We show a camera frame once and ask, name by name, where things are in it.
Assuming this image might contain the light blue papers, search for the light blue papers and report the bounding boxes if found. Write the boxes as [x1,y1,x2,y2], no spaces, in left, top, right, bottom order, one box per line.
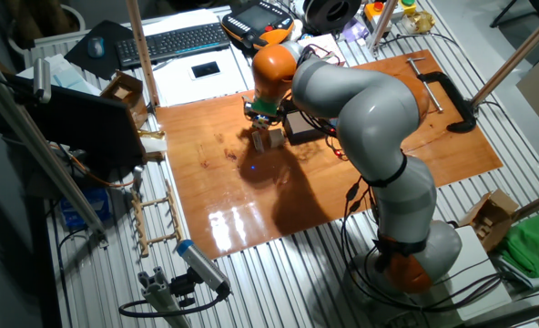
[16,53,102,97]

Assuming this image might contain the plain wooden cube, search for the plain wooden cube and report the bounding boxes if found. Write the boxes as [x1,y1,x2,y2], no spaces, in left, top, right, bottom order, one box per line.
[268,128,287,149]

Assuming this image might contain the aluminium profile piece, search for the aluminium profile piece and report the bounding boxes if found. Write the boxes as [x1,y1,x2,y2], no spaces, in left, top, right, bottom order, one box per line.
[137,266,193,328]

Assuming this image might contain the black gift box base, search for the black gift box base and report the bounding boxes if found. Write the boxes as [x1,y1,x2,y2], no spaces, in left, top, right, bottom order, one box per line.
[281,108,329,145]

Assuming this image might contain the wooden rack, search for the wooden rack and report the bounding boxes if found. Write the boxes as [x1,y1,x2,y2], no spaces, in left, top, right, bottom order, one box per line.
[130,179,184,259]

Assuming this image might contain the yellow emergency stop box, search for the yellow emergency stop box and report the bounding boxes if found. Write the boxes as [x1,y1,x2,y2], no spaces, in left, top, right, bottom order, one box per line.
[363,1,388,24]

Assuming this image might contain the purple plastic bag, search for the purple plastic bag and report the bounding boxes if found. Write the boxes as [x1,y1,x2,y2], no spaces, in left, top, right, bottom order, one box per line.
[341,17,371,43]

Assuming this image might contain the green button box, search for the green button box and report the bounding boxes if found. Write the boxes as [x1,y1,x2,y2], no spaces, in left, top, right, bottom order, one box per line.
[399,0,419,18]

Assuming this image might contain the silver camera blue cap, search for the silver camera blue cap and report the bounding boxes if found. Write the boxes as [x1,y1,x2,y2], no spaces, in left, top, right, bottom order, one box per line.
[176,239,233,300]

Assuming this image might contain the wooden board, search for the wooden board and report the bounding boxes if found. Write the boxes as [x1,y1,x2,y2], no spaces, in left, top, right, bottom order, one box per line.
[154,48,503,261]

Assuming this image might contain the black camera cable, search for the black camera cable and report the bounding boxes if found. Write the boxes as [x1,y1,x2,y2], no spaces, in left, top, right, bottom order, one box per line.
[117,291,228,319]

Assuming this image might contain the black filament spool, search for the black filament spool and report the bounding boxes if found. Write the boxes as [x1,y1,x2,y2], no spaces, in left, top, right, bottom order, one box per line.
[301,0,362,36]

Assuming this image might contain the black mouse pad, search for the black mouse pad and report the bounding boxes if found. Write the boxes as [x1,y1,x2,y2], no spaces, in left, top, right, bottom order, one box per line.
[63,20,137,81]

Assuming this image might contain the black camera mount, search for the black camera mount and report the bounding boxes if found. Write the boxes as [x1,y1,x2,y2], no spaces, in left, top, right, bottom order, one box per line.
[168,268,202,309]

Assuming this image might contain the white paper sheet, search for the white paper sheet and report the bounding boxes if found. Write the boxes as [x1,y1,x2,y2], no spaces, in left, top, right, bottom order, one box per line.
[153,47,250,108]

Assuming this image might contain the black screw clamp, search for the black screw clamp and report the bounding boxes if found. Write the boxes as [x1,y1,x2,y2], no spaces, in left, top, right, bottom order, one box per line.
[405,55,480,134]

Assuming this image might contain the wooden frame post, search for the wooden frame post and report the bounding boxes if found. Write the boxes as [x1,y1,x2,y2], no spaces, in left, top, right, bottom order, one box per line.
[470,2,539,108]
[126,0,161,110]
[368,0,399,49]

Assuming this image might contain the blue computer mouse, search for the blue computer mouse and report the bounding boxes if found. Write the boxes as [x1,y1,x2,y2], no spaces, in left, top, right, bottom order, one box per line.
[86,36,106,59]

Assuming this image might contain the black keyboard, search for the black keyboard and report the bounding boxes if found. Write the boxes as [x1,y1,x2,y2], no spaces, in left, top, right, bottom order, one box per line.
[115,22,232,70]

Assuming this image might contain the white smartphone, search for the white smartphone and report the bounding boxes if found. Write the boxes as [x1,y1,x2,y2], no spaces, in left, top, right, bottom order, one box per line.
[188,60,223,81]

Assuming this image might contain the orange cable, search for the orange cable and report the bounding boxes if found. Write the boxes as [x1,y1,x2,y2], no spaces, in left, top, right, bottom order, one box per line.
[62,143,137,189]

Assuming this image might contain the silver metal cylinder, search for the silver metal cylinder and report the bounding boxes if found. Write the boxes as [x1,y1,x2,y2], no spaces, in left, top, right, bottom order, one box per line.
[131,164,146,195]

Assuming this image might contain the white box gold ribbon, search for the white box gold ribbon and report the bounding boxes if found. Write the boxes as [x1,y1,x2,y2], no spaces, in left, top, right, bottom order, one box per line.
[137,128,169,164]

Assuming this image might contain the golden glass ornament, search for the golden glass ornament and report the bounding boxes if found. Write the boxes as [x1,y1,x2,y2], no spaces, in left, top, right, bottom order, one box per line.
[401,9,437,36]

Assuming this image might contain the black monitor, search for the black monitor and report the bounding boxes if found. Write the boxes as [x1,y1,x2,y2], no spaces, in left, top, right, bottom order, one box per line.
[0,75,147,181]

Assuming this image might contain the blue packet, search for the blue packet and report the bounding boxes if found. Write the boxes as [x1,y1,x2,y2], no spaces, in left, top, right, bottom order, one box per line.
[59,186,114,231]

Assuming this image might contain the open cardboard box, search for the open cardboard box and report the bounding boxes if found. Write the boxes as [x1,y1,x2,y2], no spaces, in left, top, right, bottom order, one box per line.
[458,189,521,254]
[99,71,150,131]

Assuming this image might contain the black orange teach pendant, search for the black orange teach pendant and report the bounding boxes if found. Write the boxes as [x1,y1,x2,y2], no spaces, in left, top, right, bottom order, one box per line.
[220,0,296,54]

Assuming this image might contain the white round bin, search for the white round bin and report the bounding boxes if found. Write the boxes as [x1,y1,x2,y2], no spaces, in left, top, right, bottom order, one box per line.
[5,3,87,58]

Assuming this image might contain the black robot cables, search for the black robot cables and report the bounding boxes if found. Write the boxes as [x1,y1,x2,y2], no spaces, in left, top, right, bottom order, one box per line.
[296,43,516,315]

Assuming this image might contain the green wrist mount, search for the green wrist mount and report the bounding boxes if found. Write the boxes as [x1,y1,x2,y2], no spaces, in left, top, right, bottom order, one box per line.
[250,97,280,116]

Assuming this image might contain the green cloth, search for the green cloth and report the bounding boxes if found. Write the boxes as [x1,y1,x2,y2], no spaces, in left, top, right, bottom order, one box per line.
[496,207,539,279]

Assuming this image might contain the white base box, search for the white base box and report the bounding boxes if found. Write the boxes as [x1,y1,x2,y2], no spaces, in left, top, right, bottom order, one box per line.
[410,225,514,323]

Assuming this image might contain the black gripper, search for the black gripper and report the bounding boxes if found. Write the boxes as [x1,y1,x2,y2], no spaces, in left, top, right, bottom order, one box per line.
[242,96,285,131]

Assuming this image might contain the aluminium frame beam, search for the aluminium frame beam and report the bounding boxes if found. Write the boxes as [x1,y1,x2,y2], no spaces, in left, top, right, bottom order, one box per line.
[0,63,109,247]

